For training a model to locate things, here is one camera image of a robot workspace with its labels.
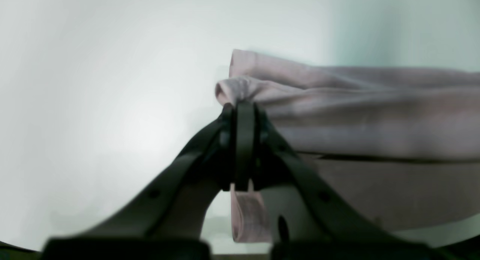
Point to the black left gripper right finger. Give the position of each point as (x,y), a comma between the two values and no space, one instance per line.
(309,220)

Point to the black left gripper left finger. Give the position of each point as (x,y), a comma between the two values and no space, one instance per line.
(164,221)

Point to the mauve pink T-shirt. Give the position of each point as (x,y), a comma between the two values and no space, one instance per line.
(400,145)

